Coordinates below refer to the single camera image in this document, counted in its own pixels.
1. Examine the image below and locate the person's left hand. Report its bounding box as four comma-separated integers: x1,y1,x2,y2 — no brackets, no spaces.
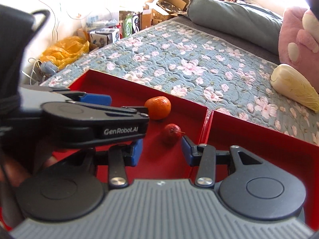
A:
1,156,57,187

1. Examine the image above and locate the red box left tray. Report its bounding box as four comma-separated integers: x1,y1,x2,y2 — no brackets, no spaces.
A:
0,69,209,232

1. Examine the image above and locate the red box tray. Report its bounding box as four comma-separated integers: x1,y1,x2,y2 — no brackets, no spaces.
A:
0,69,209,232
192,112,318,230

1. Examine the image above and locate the small red apple fruit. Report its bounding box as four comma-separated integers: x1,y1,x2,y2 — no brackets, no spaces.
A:
162,123,185,145

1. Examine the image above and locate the orange mandarin in left tray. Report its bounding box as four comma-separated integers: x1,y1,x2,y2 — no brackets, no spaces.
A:
144,96,171,120

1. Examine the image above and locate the yellow plastic bag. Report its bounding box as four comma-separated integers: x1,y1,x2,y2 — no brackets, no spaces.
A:
39,36,90,70

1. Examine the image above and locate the blue white printed carton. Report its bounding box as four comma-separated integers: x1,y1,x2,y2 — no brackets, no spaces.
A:
90,28,121,48

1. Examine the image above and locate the red box right tray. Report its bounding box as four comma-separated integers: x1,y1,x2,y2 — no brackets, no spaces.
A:
192,112,318,230

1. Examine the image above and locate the green white carton box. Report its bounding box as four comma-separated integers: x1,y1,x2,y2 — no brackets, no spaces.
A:
119,11,142,38

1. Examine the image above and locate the floral quilted bed cover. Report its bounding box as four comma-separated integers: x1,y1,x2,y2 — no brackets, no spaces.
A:
44,21,318,145

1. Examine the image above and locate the plush napa cabbage toy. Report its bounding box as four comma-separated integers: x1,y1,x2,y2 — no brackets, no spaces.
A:
270,64,318,113

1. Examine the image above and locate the open cardboard box with pan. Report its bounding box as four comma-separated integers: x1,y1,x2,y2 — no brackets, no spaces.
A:
146,0,188,21

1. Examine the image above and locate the grey-blue rolled duvet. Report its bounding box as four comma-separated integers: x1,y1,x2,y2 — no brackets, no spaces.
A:
187,0,283,55

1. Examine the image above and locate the pink plush rabbit toy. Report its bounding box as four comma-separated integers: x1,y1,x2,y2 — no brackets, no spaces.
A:
278,8,318,91

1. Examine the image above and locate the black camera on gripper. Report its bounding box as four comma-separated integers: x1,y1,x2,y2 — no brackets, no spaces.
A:
1,5,50,116

